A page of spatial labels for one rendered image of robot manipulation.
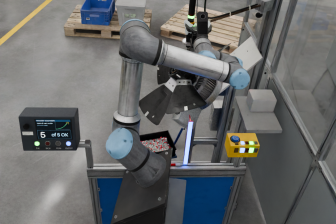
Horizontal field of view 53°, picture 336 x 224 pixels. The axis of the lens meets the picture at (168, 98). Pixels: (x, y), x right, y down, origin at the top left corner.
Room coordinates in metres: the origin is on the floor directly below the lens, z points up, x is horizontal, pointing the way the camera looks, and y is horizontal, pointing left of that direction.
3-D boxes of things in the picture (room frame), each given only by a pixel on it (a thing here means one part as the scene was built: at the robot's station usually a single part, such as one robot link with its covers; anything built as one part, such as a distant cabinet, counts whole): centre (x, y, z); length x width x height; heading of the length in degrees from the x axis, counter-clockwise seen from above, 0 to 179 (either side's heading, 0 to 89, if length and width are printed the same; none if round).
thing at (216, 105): (1.89, -0.40, 0.73); 0.15 x 0.09 x 0.22; 96
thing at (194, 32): (1.33, -0.12, 1.63); 0.12 x 0.08 x 0.09; 6
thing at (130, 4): (4.68, 0.62, 0.31); 0.60 x 0.42 x 0.33; 1
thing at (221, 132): (1.80, -0.41, 0.58); 0.09 x 0.05 x 1.15; 6
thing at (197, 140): (1.78, -0.30, 0.56); 0.19 x 0.04 x 0.04; 96
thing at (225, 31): (4.71, -0.56, 0.07); 1.20 x 1.00 x 0.15; 68
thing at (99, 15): (4.68, 1.12, 0.25); 0.60 x 0.41 x 0.22; 1
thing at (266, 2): (2.04, -0.56, 1.54); 0.10 x 0.07 x 0.09; 131
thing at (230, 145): (1.30, -0.42, 1.02); 0.16 x 0.10 x 0.11; 96
